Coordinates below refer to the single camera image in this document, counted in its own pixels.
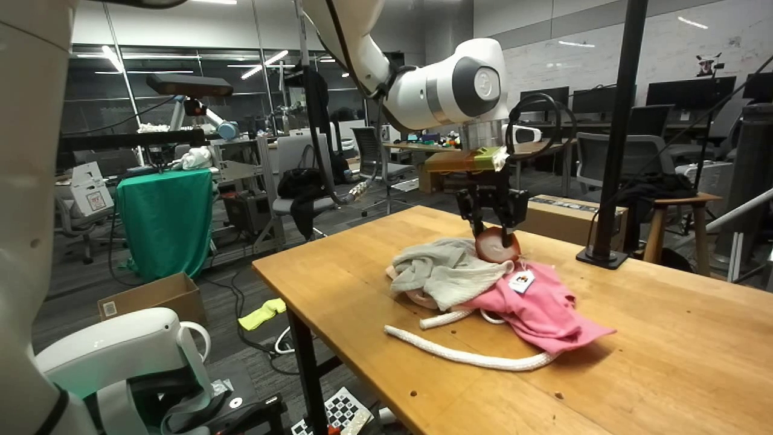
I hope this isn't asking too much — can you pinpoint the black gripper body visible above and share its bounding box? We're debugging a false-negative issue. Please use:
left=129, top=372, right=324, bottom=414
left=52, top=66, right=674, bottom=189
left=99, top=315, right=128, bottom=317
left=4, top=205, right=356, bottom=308
left=455, top=168, right=528, bottom=227

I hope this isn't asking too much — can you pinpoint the white towel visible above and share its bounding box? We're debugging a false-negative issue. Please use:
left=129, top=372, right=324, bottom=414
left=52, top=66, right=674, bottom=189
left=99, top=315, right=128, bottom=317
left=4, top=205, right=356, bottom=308
left=385, top=236, right=517, bottom=315

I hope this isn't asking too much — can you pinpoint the pink cloth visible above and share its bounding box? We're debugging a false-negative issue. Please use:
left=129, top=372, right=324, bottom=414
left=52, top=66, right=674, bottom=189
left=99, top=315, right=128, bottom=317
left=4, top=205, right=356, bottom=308
left=460, top=261, right=617, bottom=359

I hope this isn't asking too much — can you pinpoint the peach printed cloth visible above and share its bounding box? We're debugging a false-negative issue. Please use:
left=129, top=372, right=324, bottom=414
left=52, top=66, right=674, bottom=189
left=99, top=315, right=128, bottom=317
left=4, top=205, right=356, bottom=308
left=399, top=288, right=443, bottom=315

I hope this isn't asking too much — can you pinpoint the white rope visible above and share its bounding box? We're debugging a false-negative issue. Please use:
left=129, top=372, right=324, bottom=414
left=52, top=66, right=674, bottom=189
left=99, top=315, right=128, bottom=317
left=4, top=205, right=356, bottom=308
left=381, top=308, right=557, bottom=375

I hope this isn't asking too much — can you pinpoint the cardboard box with black tape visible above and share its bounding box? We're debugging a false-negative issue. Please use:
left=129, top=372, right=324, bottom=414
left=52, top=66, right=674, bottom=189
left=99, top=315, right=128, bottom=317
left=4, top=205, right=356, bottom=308
left=517, top=192, right=631, bottom=249

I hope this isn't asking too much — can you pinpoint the black pole stand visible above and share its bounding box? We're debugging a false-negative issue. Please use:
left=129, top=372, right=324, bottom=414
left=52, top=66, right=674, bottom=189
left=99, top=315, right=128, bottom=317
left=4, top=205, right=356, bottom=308
left=574, top=0, right=651, bottom=274

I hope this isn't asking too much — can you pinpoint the black bag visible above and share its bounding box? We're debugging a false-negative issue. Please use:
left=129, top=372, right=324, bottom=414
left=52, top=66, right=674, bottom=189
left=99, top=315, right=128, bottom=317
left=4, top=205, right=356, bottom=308
left=612, top=170, right=695, bottom=205

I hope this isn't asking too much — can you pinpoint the dark office chair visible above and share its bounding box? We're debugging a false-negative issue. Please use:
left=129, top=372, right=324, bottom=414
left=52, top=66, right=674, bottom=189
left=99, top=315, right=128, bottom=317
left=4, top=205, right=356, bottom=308
left=574, top=130, right=684, bottom=203

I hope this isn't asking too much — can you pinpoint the black handbag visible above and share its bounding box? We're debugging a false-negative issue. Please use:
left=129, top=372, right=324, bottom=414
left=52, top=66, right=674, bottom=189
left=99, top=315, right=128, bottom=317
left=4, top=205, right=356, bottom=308
left=274, top=164, right=332, bottom=243

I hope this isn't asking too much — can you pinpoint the wooden stool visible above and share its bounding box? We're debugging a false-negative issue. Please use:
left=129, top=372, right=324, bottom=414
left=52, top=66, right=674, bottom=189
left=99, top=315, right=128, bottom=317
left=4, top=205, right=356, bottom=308
left=639, top=192, right=724, bottom=278

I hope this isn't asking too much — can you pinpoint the grey office chair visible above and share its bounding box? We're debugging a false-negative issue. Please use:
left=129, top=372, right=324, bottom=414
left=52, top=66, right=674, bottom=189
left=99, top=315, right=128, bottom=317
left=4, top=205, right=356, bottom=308
left=254, top=130, right=343, bottom=244

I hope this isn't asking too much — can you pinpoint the wide black computer monitor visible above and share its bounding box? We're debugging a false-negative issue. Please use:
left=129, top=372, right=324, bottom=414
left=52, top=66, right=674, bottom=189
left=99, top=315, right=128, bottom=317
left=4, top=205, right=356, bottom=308
left=645, top=76, right=739, bottom=113

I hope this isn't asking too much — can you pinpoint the checkerboard calibration board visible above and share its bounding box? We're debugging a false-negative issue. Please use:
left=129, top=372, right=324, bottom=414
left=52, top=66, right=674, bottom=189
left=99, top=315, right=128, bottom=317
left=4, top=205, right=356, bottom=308
left=318, top=384, right=377, bottom=435

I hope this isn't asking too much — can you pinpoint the yellow green floor object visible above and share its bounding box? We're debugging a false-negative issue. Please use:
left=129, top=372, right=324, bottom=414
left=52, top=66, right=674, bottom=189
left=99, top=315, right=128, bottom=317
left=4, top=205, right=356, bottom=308
left=237, top=296, right=290, bottom=333

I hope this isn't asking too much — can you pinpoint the grey metal handrail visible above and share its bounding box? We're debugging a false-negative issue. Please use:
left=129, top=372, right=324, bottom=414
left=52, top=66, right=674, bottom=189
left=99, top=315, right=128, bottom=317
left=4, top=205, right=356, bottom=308
left=705, top=187, right=773, bottom=285

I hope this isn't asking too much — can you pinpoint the small white background robot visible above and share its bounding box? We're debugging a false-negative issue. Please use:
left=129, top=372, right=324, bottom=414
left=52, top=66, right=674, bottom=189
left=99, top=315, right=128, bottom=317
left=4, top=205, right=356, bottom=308
left=164, top=95, right=242, bottom=174

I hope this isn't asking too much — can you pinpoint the green cloth cover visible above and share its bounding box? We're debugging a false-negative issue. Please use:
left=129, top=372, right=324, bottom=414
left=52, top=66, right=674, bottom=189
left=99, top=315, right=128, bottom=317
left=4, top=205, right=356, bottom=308
left=111, top=168, right=216, bottom=284

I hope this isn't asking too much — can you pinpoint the black flat overhead panel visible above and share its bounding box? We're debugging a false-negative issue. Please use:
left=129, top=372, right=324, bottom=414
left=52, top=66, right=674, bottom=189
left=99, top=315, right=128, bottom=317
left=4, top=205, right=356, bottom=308
left=145, top=70, right=237, bottom=101

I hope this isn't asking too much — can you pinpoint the small open cardboard box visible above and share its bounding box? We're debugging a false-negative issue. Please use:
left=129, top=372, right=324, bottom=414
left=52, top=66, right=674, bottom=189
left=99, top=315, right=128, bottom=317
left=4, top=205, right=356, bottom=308
left=93, top=270, right=207, bottom=327

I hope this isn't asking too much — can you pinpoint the black horizontal bar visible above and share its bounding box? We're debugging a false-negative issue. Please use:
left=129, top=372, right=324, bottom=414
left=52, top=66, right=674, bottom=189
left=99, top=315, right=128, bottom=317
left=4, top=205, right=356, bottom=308
left=54, top=125, right=216, bottom=154

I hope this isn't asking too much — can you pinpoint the white paper sign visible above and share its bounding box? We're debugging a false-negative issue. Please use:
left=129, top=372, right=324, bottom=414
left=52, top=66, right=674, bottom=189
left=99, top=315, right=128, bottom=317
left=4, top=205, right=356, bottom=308
left=68, top=159, right=116, bottom=221

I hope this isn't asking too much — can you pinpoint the olive wrist camera mount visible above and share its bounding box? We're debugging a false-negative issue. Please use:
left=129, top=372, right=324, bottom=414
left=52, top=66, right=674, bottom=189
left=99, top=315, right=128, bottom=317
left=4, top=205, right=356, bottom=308
left=469, top=145, right=512, bottom=174

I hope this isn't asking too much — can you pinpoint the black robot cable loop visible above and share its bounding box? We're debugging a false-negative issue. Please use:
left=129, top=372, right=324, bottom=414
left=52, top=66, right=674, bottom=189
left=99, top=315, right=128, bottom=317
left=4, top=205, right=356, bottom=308
left=505, top=89, right=568, bottom=164

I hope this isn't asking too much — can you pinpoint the white floor cable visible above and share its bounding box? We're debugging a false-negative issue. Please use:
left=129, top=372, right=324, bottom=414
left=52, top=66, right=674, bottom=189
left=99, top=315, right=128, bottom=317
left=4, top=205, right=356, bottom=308
left=269, top=325, right=297, bottom=359

